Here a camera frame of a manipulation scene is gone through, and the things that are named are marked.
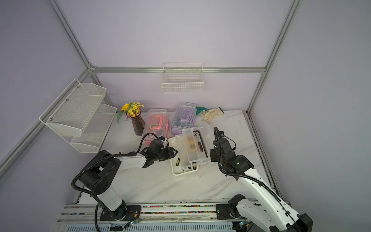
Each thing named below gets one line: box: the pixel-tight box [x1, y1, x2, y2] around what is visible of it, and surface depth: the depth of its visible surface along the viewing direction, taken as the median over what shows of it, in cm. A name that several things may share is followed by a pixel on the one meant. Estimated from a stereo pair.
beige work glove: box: [200, 106, 224, 125], surface depth 121 cm
